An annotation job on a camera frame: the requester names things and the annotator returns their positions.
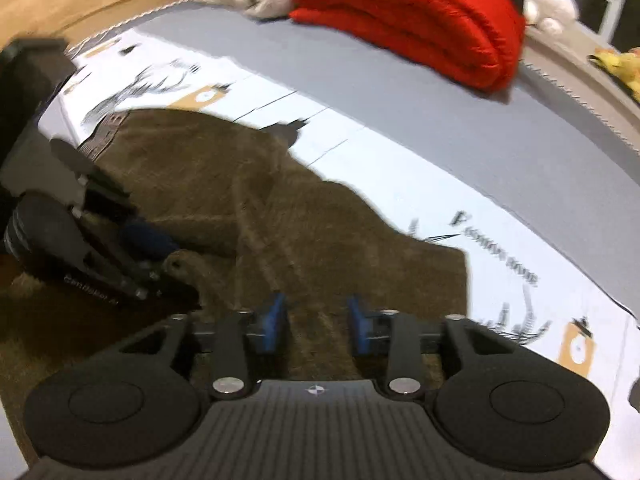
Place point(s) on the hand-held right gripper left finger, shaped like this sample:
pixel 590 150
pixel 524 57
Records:
pixel 274 324

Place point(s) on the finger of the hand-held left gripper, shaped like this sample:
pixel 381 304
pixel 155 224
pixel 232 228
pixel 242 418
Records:
pixel 147 241
pixel 125 280

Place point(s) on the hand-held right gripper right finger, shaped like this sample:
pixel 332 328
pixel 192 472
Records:
pixel 357 325

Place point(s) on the printed white bed sheet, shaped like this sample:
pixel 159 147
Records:
pixel 385 165

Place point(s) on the grey bed mattress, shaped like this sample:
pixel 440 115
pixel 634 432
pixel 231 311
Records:
pixel 400 100

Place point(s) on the red folded blanket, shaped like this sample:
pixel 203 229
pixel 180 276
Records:
pixel 415 15

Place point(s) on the yellow plush toy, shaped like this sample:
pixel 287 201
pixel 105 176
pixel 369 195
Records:
pixel 622 67

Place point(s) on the white plush toy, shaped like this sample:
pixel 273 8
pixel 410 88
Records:
pixel 550 5

